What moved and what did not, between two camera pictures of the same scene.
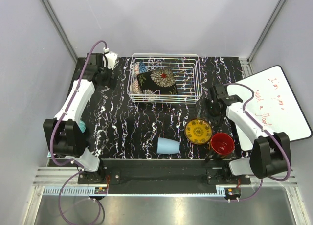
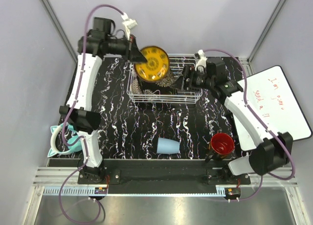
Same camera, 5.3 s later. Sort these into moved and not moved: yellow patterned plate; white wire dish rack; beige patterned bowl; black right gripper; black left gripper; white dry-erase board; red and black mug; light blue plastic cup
Moved: black left gripper; black right gripper; yellow patterned plate
Not moved: light blue plastic cup; red and black mug; white dry-erase board; beige patterned bowl; white wire dish rack
